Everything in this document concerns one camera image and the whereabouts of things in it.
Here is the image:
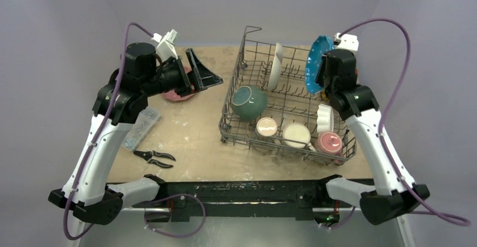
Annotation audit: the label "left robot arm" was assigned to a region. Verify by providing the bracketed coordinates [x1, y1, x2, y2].
[48, 42, 223, 225]

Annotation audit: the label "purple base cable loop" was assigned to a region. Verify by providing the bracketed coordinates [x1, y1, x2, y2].
[143, 194, 207, 239]

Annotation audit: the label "grey wire dish rack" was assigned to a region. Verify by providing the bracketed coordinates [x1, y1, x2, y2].
[218, 26, 358, 165]

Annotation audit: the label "white scalloped teal bowl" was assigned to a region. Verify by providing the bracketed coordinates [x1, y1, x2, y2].
[231, 86, 268, 122]

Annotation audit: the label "green floral mug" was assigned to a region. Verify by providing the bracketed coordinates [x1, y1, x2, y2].
[282, 123, 317, 152]

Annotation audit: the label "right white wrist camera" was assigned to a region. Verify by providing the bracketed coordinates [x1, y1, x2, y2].
[333, 33, 359, 55]

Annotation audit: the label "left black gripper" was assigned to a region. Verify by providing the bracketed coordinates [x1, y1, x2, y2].
[142, 48, 222, 97]

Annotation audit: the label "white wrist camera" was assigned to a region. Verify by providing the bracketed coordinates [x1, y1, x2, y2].
[333, 33, 359, 55]
[151, 29, 179, 62]

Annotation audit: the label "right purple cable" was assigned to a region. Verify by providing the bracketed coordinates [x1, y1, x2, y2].
[320, 17, 471, 231]

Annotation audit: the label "black pruning shears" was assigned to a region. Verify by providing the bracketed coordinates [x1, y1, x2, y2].
[133, 150, 176, 169]

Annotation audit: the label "pink ghost mug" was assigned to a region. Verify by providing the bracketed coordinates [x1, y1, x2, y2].
[313, 131, 343, 157]

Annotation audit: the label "yellow patterned plate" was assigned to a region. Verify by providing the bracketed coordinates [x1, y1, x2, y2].
[320, 91, 329, 102]

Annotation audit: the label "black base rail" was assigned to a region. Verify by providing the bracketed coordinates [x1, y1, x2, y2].
[131, 174, 338, 222]

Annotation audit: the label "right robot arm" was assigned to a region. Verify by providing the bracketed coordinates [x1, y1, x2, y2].
[316, 49, 430, 225]

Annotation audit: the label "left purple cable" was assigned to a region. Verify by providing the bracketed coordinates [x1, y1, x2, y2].
[62, 22, 155, 241]

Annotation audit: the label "pink scalloped plate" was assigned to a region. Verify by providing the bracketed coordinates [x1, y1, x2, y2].
[160, 87, 196, 102]

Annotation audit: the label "clear plastic tray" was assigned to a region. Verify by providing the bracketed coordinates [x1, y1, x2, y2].
[121, 107, 161, 152]

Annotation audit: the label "cream dragon mug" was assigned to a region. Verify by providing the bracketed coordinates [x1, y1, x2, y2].
[255, 117, 280, 144]

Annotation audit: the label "white scalloped small bowl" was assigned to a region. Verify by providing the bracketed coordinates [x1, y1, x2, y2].
[316, 104, 334, 133]

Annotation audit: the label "cream divided plate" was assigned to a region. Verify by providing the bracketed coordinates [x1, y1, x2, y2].
[267, 42, 284, 91]

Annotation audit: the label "teal blue plate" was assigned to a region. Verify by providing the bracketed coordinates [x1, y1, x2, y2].
[305, 35, 334, 95]

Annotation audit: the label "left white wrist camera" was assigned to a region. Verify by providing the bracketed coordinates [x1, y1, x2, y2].
[151, 29, 179, 62]

